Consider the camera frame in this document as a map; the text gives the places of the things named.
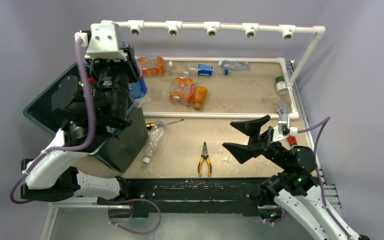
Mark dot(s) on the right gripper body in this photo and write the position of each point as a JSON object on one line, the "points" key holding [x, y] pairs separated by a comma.
{"points": [[273, 150]]}

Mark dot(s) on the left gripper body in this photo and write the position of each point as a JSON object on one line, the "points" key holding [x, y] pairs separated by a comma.
{"points": [[128, 70]]}

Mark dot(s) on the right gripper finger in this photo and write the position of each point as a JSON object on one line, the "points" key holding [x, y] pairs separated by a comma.
{"points": [[243, 153], [252, 129]]}

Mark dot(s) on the Pepsi bottle blue cap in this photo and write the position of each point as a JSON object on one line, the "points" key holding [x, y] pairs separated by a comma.
{"points": [[138, 89]]}

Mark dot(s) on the large crushed orange label bottle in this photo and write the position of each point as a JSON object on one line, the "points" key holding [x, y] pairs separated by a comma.
{"points": [[152, 66]]}

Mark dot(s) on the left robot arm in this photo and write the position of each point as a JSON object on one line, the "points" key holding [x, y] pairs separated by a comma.
{"points": [[93, 104]]}

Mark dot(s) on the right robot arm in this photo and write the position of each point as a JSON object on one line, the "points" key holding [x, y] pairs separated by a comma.
{"points": [[295, 189]]}

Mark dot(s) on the dark green plastic bin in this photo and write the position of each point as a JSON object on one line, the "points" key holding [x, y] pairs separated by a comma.
{"points": [[117, 152]]}

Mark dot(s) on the small jar green lid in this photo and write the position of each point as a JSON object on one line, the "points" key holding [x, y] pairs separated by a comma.
{"points": [[281, 85]]}

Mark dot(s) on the yellow black tool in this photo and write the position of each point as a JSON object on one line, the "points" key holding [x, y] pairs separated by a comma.
{"points": [[151, 125]]}

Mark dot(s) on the clear crushed bottle back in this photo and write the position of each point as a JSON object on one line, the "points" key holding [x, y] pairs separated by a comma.
{"points": [[234, 65]]}

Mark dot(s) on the small orange juice bottle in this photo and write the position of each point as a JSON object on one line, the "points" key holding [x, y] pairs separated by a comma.
{"points": [[199, 97]]}

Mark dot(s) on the clear bottle white cap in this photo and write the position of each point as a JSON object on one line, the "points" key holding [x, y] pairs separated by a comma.
{"points": [[154, 138]]}

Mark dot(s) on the blue label bottle back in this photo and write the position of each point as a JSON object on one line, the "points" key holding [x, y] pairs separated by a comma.
{"points": [[206, 70]]}

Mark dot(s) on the red handled adjustable wrench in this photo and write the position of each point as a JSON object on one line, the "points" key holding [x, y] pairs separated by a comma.
{"points": [[282, 109]]}

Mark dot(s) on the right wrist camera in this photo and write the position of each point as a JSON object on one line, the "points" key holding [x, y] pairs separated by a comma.
{"points": [[283, 129]]}

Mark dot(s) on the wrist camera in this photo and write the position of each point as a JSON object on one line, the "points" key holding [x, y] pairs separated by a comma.
{"points": [[102, 42], [283, 129]]}

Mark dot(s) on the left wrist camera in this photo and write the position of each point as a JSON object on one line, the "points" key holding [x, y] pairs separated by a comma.
{"points": [[102, 42]]}

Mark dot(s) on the yellow handled pliers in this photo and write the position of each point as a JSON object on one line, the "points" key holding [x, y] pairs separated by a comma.
{"points": [[204, 158]]}

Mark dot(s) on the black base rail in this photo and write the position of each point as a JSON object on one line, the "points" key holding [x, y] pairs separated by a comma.
{"points": [[142, 196]]}

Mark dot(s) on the white PVC pipe frame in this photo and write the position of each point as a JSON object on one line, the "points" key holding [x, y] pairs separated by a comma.
{"points": [[287, 31]]}

